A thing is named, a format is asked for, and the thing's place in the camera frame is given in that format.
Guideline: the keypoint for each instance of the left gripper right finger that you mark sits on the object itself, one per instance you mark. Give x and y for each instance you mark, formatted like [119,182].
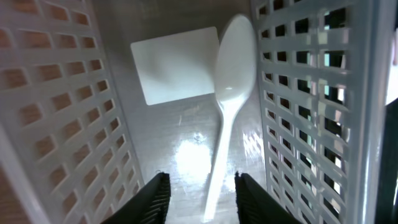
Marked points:
[256,206]

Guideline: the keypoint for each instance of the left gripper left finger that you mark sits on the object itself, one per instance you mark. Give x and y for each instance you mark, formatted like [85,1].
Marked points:
[150,205]

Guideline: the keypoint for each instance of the clear perforated plastic basket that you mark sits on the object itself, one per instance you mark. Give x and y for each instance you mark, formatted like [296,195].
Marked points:
[98,97]

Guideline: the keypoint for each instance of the white plastic spoon bowl up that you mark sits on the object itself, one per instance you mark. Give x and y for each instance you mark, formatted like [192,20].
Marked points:
[235,75]

